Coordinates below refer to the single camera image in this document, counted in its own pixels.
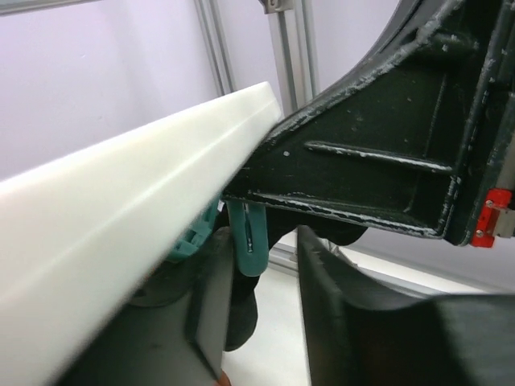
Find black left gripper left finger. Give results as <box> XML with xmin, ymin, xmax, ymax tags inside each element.
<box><xmin>56</xmin><ymin>228</ymin><xmax>233</xmax><ymax>385</ymax></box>

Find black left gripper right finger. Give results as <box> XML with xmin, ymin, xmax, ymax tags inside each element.
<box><xmin>298</xmin><ymin>226</ymin><xmax>514</xmax><ymax>385</ymax></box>

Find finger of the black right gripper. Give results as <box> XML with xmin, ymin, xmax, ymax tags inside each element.
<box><xmin>225</xmin><ymin>1</ymin><xmax>496</xmax><ymax>239</ymax></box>

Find teal clothes peg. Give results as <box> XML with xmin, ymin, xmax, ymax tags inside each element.
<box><xmin>226</xmin><ymin>200</ymin><xmax>269</xmax><ymax>277</ymax></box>

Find black sock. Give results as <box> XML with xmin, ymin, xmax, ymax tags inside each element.
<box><xmin>224</xmin><ymin>222</ymin><xmax>366</xmax><ymax>352</ymax></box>

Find white round clip hanger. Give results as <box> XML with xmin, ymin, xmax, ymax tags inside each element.
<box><xmin>1</xmin><ymin>82</ymin><xmax>281</xmax><ymax>385</ymax></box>

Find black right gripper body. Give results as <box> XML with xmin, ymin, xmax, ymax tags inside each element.
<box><xmin>446</xmin><ymin>1</ymin><xmax>514</xmax><ymax>248</ymax></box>

